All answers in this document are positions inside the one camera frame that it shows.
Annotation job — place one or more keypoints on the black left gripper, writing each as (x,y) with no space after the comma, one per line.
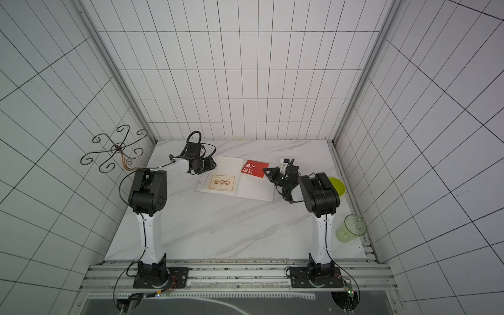
(210,165)

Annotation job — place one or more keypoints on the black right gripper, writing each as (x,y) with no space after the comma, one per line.
(278,176)

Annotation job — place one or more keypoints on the white photo album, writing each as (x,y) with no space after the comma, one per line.
(245,186)

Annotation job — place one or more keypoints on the red photo card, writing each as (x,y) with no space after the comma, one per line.
(254,168)

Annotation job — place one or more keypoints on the cream patterned photo card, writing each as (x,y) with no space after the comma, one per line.
(222,183)

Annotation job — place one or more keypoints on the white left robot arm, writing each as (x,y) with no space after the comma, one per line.
(148,197)

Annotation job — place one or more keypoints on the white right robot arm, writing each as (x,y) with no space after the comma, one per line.
(321,200)

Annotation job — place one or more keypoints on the lime green plastic bowl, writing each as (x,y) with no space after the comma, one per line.
(339,186)

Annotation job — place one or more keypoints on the clear green glass cup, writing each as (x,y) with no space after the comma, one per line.
(351,228)

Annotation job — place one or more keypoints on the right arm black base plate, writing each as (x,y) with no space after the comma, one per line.
(299,279)

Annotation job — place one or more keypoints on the copper wire jewelry stand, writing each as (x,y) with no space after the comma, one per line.
(128,152)

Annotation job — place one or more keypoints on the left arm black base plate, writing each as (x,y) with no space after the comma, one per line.
(163,279)

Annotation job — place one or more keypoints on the aluminium mounting rail frame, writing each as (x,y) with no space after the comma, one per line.
(209,280)

